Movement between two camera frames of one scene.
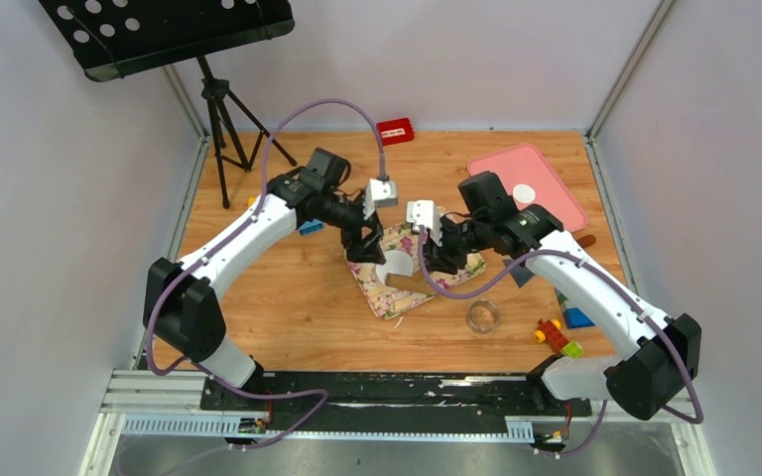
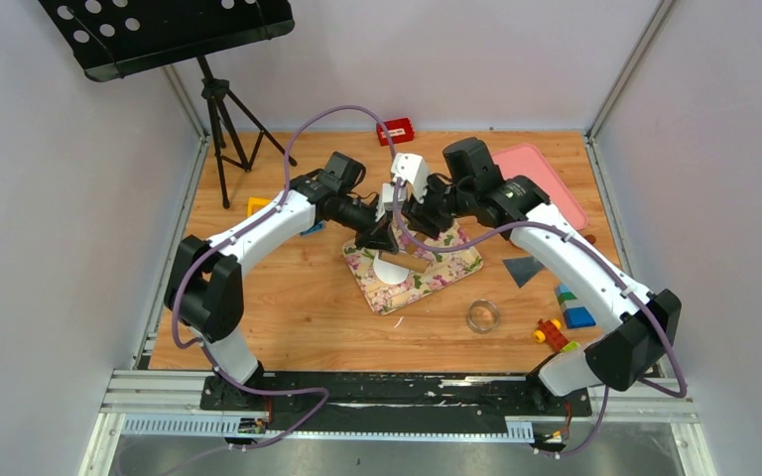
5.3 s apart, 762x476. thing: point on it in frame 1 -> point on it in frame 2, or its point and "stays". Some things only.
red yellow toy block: x=550 y=331 stays
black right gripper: x=441 y=258 -> x=422 y=216
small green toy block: x=572 y=350 stays
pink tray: x=525 y=165 stays
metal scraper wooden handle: x=521 y=272 stays
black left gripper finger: x=360 y=251 -> x=375 y=237
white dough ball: x=397 y=262 stays
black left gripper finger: x=376 y=254 -> x=390 y=243
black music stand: x=118 y=39 stays
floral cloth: x=393 y=300 stays
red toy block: x=396 y=131 stays
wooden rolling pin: x=414 y=283 -> x=410 y=260
